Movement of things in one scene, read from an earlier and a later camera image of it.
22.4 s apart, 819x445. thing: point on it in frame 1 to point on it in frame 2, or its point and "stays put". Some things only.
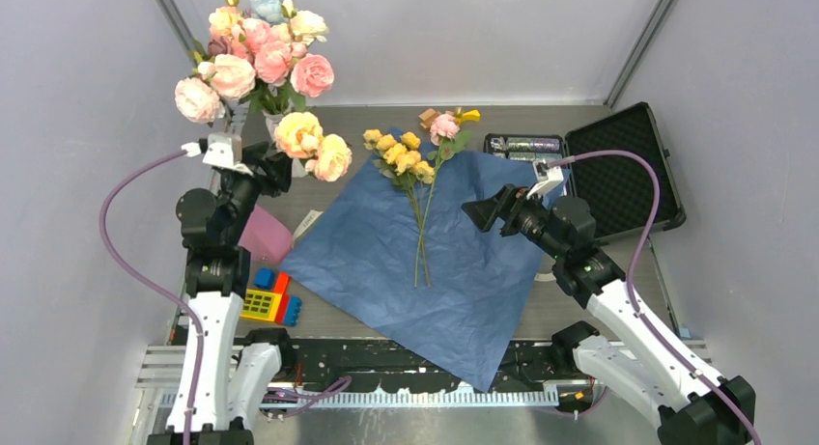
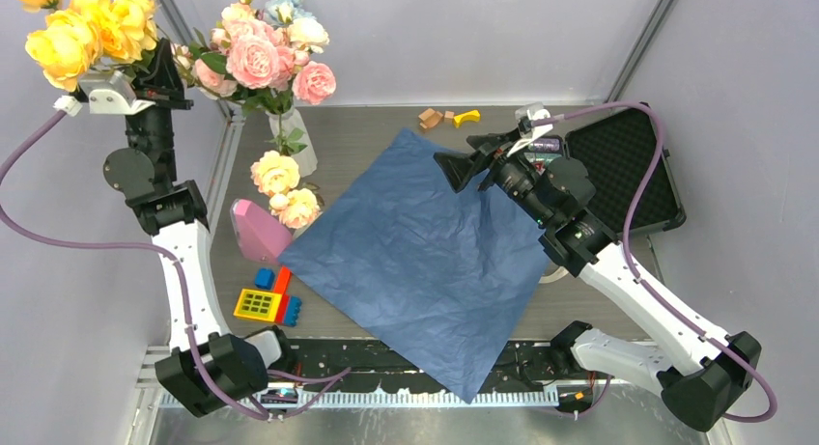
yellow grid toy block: (261, 304) stays put
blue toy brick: (265, 278) stays put
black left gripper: (274, 167) to (162, 86)
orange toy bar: (281, 288) stays put
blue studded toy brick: (293, 311) stays put
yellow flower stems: (407, 169) to (102, 25)
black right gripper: (507, 205) to (491, 152)
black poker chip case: (619, 191) stays put
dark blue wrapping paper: (394, 237) stays put
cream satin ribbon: (310, 219) to (559, 273)
